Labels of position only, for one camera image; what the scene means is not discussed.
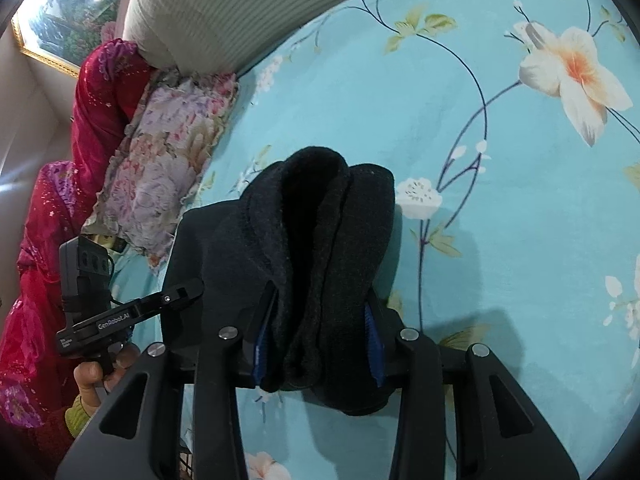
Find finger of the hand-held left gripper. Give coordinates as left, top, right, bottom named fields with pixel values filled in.
left=134, top=279, right=205, bottom=329

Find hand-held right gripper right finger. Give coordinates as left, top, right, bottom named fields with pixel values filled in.
left=364, top=301, right=581, bottom=480

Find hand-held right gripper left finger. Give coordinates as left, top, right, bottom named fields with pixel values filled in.
left=55, top=280, right=279, bottom=480

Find black pants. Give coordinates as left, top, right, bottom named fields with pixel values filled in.
left=162, top=146, right=399, bottom=417

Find person's left forearm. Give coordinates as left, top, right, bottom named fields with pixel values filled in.
left=64, top=395, right=104, bottom=440

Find person's left hand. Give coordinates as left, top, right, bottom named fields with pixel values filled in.
left=73, top=343, right=142, bottom=414

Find red sequined quilt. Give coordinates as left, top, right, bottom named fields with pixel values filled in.
left=0, top=37, right=156, bottom=480

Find floral ruffled pillow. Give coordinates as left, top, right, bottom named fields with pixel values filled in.
left=82, top=67, right=240, bottom=273

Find gold framed landscape picture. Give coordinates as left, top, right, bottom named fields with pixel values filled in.
left=12, top=0, right=137, bottom=79

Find beige ribbed headboard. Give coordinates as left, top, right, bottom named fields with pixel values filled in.
left=122, top=0, right=453, bottom=77

